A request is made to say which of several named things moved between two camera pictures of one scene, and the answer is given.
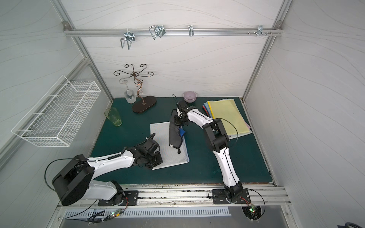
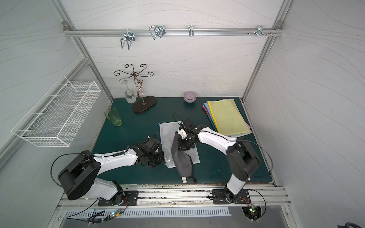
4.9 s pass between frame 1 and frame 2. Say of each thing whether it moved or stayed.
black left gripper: stayed
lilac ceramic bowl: stayed
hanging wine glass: stayed
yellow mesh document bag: stayed
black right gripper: moved
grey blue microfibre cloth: moved
